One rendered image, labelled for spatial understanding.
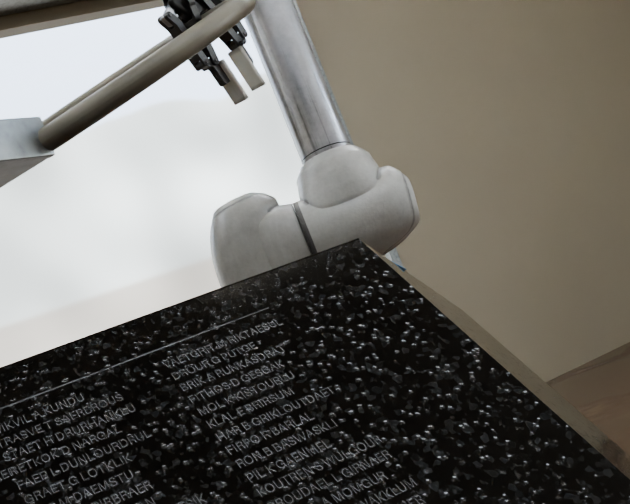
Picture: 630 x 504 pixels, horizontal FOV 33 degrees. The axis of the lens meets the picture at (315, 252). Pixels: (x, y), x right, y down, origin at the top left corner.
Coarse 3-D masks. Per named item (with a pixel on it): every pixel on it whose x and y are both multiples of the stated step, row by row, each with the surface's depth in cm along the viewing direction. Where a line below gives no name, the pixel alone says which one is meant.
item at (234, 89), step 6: (222, 60) 161; (222, 66) 161; (228, 66) 161; (228, 72) 161; (234, 78) 162; (228, 84) 163; (234, 84) 162; (240, 84) 162; (228, 90) 163; (234, 90) 163; (240, 90) 162; (234, 96) 163; (240, 96) 163; (246, 96) 162; (234, 102) 164
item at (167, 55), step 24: (240, 0) 137; (216, 24) 130; (168, 48) 126; (192, 48) 127; (120, 72) 168; (144, 72) 124; (168, 72) 126; (96, 96) 124; (120, 96) 124; (48, 120) 165; (72, 120) 124; (96, 120) 124; (48, 144) 125
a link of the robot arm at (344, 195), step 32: (256, 0) 204; (288, 0) 206; (256, 32) 205; (288, 32) 203; (288, 64) 201; (288, 96) 201; (320, 96) 200; (288, 128) 203; (320, 128) 198; (320, 160) 195; (352, 160) 194; (320, 192) 193; (352, 192) 192; (384, 192) 192; (320, 224) 192; (352, 224) 191; (384, 224) 192; (416, 224) 198
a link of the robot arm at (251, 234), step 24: (216, 216) 196; (240, 216) 193; (264, 216) 194; (288, 216) 193; (216, 240) 195; (240, 240) 192; (264, 240) 192; (288, 240) 192; (216, 264) 196; (240, 264) 192; (264, 264) 191
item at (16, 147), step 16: (0, 128) 120; (16, 128) 122; (32, 128) 124; (0, 144) 119; (16, 144) 121; (32, 144) 123; (0, 160) 119; (16, 160) 121; (32, 160) 125; (0, 176) 126; (16, 176) 129
